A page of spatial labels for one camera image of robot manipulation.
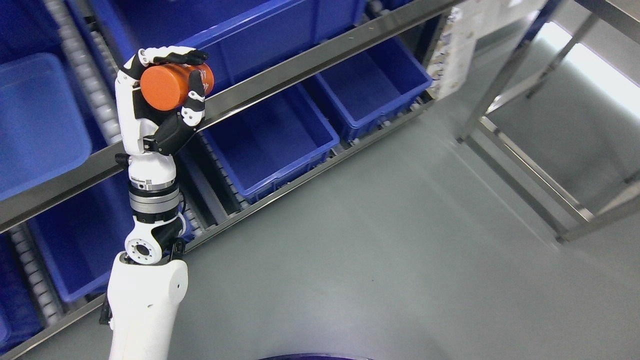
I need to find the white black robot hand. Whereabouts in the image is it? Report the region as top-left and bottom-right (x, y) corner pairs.
(114, 45), (209, 191)

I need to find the orange cylindrical capacitor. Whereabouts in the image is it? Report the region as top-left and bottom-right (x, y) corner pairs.
(139, 63), (215, 111)

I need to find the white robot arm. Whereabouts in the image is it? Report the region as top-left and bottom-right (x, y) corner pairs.
(100, 180), (189, 360)

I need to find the steel flow rack shelf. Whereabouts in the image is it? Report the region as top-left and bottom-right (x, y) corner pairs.
(0, 0), (466, 360)

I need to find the blue bin upper middle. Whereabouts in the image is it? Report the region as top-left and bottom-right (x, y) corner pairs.
(0, 52), (92, 200)

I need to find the blue bin lower middle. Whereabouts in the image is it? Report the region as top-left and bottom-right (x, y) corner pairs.
(28, 172), (134, 305)

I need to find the blue bin lower centre-right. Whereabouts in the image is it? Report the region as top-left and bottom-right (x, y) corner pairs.
(202, 84), (339, 204)

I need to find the blue bin upper right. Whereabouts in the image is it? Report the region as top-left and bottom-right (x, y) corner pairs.
(89, 0), (366, 92)

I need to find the blue bin lower far right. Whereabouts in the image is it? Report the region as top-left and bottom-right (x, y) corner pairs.
(302, 36), (433, 142)

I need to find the white sign board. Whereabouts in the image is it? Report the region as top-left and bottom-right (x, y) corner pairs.
(426, 0), (545, 100)

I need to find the steel frame rack right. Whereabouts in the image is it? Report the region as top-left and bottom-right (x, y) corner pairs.
(456, 0), (639, 243)

